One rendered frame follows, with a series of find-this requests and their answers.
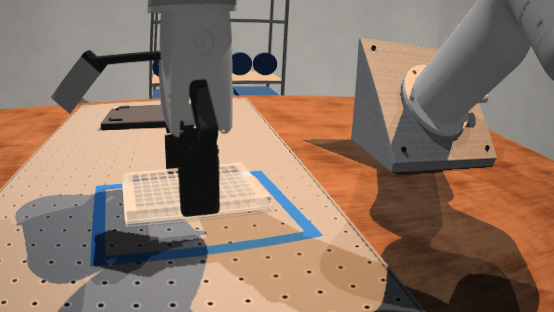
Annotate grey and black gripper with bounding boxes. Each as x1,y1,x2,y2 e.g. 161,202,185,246
147,4,237,217

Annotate beige perforated base plate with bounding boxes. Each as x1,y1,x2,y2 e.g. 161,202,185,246
0,97,426,312

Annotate blue taped rectangle outline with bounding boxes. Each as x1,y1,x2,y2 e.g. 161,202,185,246
90,170,324,266

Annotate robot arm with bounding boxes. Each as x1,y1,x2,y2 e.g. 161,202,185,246
50,0,554,137

